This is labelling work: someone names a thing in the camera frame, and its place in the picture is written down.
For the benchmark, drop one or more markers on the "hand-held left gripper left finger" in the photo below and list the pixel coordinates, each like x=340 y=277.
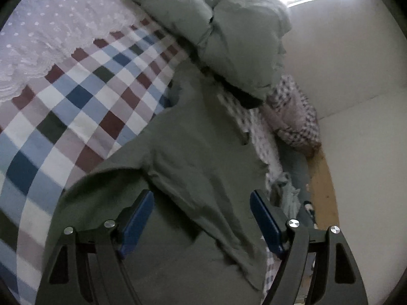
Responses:
x=136 y=222

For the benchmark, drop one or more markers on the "dark green printed t-shirt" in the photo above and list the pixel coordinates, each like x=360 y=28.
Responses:
x=190 y=165

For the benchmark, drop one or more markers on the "light green crumpled duvet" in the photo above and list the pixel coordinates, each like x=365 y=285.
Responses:
x=238 y=38

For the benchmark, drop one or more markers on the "wooden bed frame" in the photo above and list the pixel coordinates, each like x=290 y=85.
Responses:
x=324 y=190

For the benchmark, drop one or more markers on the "checkered bed sheet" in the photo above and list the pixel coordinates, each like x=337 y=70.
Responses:
x=79 y=108

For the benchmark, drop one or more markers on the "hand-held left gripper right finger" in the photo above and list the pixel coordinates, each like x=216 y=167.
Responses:
x=265 y=222

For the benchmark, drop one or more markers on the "light green garment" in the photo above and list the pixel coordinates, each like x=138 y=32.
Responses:
x=286 y=193

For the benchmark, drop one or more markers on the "checkered pillows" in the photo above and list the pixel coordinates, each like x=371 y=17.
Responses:
x=295 y=117

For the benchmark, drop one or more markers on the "white lace blanket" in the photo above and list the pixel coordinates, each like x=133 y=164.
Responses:
x=47 y=38

